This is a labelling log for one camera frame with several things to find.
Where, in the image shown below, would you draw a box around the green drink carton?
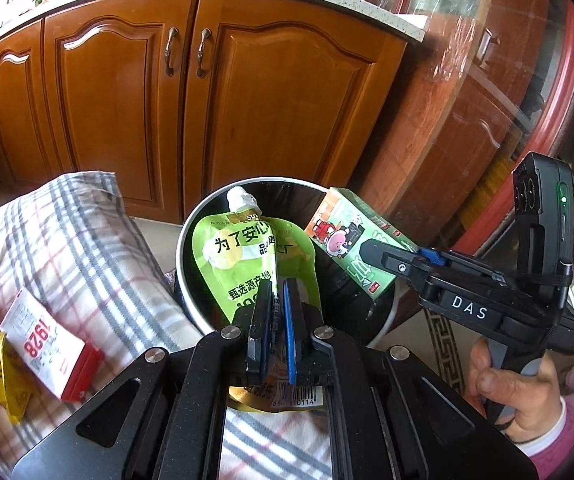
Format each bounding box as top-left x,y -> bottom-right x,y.
305,188 -> 418,300

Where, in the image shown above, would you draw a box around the white red 1928 box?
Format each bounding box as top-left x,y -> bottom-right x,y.
0,288 -> 104,402

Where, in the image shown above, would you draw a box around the yellow snack packet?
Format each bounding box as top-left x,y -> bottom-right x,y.
0,332 -> 37,425

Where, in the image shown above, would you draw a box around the green spout pouch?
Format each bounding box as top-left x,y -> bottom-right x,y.
192,186 -> 324,412

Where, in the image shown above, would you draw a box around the pink sleeve forearm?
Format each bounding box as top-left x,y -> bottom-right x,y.
517,367 -> 574,479

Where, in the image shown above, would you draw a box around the white round trash bin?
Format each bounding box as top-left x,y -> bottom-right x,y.
174,177 -> 402,348

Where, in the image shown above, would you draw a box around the person's right hand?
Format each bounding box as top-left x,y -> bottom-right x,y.
465,338 -> 564,444

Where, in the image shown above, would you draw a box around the wooden door with glass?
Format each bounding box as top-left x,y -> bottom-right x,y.
351,0 -> 574,254

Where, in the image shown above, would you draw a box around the plaid tablecloth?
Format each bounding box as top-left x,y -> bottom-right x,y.
0,171 -> 332,479

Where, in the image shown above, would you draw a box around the wooden lower cabinets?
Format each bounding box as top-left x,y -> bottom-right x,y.
0,0 -> 406,222

